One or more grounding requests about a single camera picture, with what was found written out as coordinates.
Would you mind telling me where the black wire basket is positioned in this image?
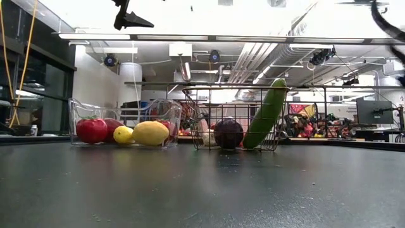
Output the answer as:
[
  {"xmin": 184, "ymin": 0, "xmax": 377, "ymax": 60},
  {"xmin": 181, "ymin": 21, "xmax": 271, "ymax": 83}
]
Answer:
[{"xmin": 182, "ymin": 85, "xmax": 290, "ymax": 152}]

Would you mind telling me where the dark red apple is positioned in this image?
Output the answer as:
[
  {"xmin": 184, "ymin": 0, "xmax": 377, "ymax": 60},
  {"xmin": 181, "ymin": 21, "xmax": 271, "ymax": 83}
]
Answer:
[{"xmin": 103, "ymin": 118, "xmax": 125, "ymax": 143}]

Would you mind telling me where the red tomato green stem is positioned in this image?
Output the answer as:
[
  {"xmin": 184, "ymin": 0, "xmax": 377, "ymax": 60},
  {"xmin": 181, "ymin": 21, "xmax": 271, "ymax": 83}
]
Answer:
[
  {"xmin": 156, "ymin": 119, "xmax": 178, "ymax": 143},
  {"xmin": 75, "ymin": 116, "xmax": 109, "ymax": 145}
]

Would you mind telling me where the yellow mango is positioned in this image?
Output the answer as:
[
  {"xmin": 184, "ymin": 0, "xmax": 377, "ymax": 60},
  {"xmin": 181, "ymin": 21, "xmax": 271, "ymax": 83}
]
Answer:
[{"xmin": 132, "ymin": 120, "xmax": 170, "ymax": 147}]

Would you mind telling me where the small yellow lemon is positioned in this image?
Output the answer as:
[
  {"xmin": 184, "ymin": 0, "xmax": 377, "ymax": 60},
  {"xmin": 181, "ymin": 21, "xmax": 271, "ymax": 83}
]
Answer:
[{"xmin": 113, "ymin": 125, "xmax": 135, "ymax": 145}]

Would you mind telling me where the purple onion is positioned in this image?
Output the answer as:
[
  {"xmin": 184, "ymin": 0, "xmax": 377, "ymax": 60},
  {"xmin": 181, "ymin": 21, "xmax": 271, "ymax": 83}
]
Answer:
[{"xmin": 213, "ymin": 118, "xmax": 245, "ymax": 150}]

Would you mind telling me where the green cucumber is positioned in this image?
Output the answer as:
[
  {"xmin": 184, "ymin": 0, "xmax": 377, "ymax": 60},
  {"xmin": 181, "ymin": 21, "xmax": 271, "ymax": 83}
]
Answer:
[{"xmin": 242, "ymin": 78, "xmax": 287, "ymax": 149}]

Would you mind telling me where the white cylindrical column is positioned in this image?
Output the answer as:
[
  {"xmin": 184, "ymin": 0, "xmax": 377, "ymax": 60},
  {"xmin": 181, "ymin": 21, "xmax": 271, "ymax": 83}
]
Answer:
[{"xmin": 118, "ymin": 62, "xmax": 143, "ymax": 108}]

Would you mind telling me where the black computer monitor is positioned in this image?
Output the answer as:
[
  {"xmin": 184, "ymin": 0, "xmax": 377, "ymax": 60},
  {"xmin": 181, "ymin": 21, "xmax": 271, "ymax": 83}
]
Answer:
[{"xmin": 356, "ymin": 100, "xmax": 394, "ymax": 125}]

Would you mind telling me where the clear plastic bin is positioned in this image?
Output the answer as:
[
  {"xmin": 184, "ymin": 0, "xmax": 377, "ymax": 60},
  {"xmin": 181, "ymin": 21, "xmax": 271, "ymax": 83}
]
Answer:
[{"xmin": 68, "ymin": 98, "xmax": 183, "ymax": 149}]

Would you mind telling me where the colourful patterned cloth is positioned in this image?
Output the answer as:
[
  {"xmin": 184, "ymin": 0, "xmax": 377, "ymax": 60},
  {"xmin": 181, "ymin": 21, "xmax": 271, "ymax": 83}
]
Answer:
[{"xmin": 289, "ymin": 104, "xmax": 317, "ymax": 120}]

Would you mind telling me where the white garlic bulb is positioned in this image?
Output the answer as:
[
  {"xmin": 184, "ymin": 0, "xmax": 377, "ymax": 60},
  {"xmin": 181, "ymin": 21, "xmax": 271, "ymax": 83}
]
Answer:
[{"xmin": 202, "ymin": 128, "xmax": 218, "ymax": 148}]

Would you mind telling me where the black metal frame rail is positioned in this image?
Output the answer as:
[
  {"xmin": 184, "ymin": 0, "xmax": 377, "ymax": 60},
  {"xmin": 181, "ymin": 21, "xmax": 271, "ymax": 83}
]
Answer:
[{"xmin": 124, "ymin": 81, "xmax": 405, "ymax": 89}]

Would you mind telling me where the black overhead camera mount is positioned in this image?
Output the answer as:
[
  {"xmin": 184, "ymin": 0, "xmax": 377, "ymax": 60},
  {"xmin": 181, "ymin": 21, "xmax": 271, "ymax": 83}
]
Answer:
[{"xmin": 309, "ymin": 47, "xmax": 336, "ymax": 67}]

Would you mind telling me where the yellow cable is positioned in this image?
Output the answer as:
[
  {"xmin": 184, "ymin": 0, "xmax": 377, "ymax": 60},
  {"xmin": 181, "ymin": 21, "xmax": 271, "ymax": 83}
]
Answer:
[
  {"xmin": 11, "ymin": 0, "xmax": 39, "ymax": 125},
  {"xmin": 0, "ymin": 0, "xmax": 15, "ymax": 102}
]

